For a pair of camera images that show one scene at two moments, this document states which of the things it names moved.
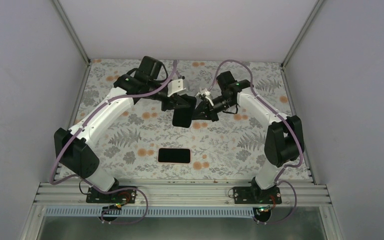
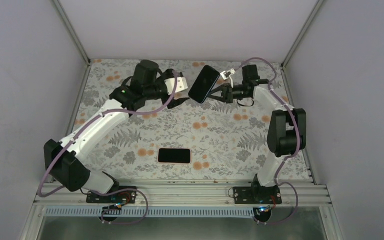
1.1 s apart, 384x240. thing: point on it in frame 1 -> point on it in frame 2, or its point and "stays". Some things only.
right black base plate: (255, 195) stays
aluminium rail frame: (178, 194) stays
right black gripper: (208, 114) -> (226, 92)
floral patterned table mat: (139, 142) stays
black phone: (182, 116) -> (204, 84)
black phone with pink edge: (174, 155) stays
